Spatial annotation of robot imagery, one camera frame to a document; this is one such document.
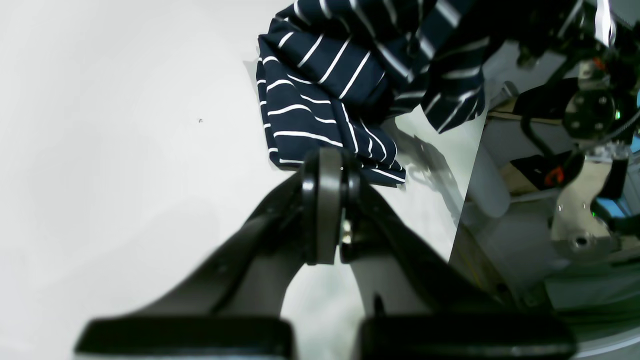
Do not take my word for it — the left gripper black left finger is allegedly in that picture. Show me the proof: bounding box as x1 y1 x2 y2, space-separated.
75 148 346 360

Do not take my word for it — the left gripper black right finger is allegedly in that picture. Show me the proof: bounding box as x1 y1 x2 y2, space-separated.
340 162 578 360

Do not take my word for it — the navy white striped T-shirt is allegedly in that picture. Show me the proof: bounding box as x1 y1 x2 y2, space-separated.
256 0 490 185

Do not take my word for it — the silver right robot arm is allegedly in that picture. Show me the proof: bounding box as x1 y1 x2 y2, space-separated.
509 0 639 264

